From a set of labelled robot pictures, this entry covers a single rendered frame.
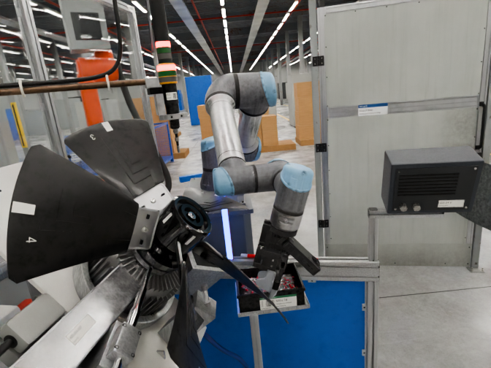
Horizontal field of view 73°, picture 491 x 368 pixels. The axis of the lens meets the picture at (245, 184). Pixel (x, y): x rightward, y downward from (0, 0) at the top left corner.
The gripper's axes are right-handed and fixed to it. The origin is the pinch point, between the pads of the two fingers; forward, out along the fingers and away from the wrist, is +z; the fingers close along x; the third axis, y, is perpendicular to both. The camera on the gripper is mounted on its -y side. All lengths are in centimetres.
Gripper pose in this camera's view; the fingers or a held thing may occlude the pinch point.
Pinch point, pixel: (273, 294)
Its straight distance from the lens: 93.1
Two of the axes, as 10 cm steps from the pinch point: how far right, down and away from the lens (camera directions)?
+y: -9.6, -2.5, 1.1
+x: -1.8, 2.7, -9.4
